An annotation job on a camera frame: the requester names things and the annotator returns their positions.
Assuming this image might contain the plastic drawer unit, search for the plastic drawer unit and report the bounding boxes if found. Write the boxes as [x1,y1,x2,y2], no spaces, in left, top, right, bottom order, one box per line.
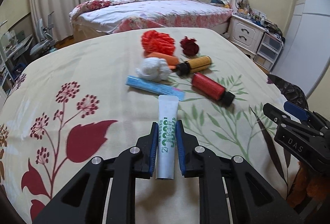
[254,32,284,72]

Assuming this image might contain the yellow bottle black cap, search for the yellow bottle black cap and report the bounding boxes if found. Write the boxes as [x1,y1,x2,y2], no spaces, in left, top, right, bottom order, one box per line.
[175,56,212,76]

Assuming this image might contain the orange paper piece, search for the orange paper piece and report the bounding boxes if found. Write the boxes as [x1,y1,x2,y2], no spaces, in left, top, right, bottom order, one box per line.
[146,52,179,70]

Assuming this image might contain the white crumpled tissue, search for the white crumpled tissue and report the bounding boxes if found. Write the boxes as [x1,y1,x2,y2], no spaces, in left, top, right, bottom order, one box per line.
[136,57,172,82]

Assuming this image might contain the white green tube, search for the white green tube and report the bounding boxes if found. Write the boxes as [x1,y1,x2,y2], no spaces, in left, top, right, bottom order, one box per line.
[156,95,179,180]

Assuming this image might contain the grey desk chair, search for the grey desk chair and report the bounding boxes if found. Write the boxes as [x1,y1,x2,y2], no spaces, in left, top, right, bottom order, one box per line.
[30,12,57,59]

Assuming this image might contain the nightstand clutter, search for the nightstand clutter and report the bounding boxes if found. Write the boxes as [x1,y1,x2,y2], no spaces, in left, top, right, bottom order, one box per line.
[235,0,283,36]

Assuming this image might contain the red foam net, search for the red foam net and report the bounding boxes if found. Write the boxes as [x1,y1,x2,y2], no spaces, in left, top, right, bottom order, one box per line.
[141,30,176,56]

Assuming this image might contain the white bookshelf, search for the white bookshelf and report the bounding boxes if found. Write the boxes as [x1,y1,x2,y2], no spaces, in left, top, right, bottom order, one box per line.
[1,45,15,97]

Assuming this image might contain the white tufted bed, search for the white tufted bed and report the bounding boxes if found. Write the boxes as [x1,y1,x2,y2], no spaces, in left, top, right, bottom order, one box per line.
[69,0,237,41]

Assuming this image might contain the red bottle black cap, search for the red bottle black cap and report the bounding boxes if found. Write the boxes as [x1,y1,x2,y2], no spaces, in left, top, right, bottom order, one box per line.
[191,73,235,106]

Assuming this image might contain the black trash bin with liner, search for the black trash bin with liner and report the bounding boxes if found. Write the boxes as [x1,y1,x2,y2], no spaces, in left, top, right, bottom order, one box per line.
[267,74,309,110]

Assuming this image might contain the study desk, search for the study desk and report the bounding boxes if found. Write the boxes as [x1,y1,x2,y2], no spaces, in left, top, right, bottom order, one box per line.
[1,31,34,63]

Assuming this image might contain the white nightstand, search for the white nightstand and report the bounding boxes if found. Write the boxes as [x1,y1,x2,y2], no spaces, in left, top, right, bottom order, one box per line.
[228,14,266,55]

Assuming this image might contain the floral cream tablecloth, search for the floral cream tablecloth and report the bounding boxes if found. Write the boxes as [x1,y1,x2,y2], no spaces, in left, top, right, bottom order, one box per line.
[1,28,299,223]

